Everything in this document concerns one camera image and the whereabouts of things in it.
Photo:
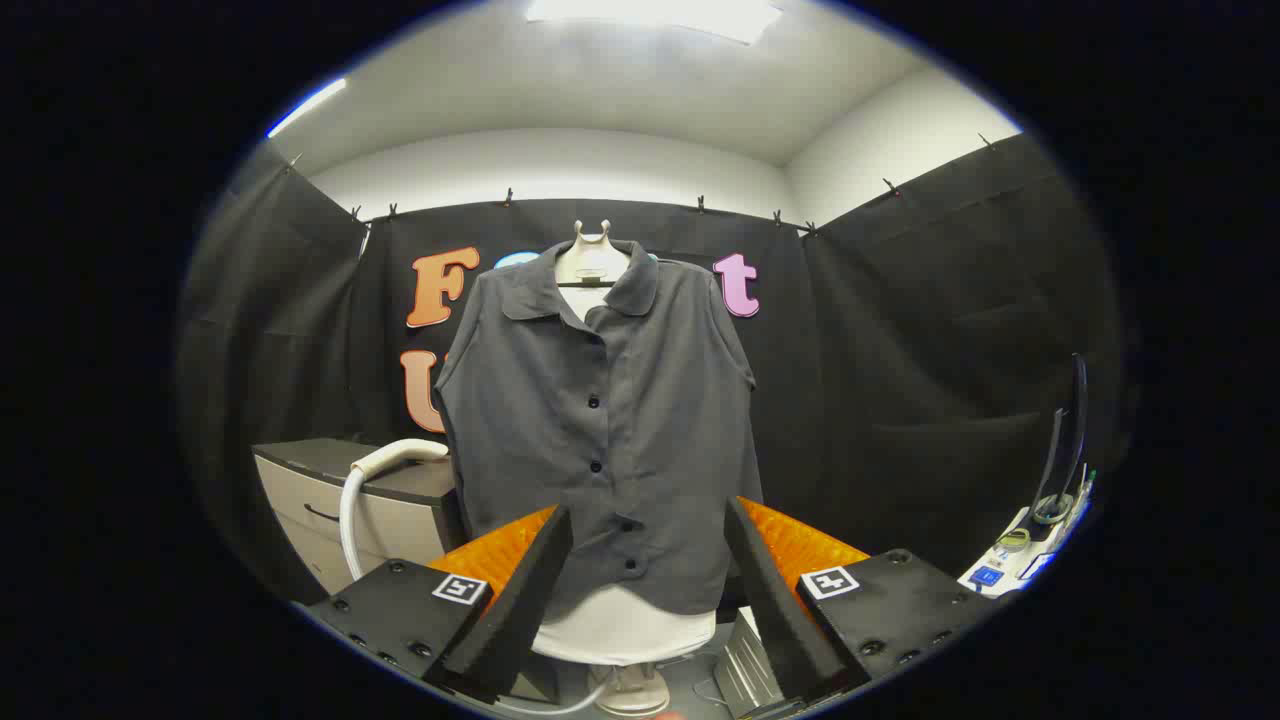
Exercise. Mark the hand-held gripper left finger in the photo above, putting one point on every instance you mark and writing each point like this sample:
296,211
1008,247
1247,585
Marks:
520,600

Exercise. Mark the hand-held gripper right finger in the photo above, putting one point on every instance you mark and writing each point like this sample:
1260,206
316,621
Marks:
775,610

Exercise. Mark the white garment steamer head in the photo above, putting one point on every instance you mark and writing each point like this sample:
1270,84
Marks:
410,450

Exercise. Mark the grey button-up shirt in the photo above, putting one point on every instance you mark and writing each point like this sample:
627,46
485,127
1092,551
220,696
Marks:
640,430

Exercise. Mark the silver metal box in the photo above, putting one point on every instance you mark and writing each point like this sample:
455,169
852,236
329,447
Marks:
745,660

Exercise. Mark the grey-topped drawer cabinet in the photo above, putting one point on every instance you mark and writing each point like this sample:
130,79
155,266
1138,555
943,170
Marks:
400,530

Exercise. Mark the white side table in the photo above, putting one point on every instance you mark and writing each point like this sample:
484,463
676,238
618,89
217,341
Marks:
1012,572

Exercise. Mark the small tape roll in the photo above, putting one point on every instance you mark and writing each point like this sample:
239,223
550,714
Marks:
1014,540

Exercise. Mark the black curved stand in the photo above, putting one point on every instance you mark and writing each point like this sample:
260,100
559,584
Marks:
1078,420

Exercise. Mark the row of black backdrop clips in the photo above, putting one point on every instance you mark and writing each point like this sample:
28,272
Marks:
508,197

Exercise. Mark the narrow ceiling light strip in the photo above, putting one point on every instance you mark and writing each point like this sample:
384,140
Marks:
305,105

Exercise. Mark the rectangular ceiling light panel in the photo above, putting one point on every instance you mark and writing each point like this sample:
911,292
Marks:
660,15

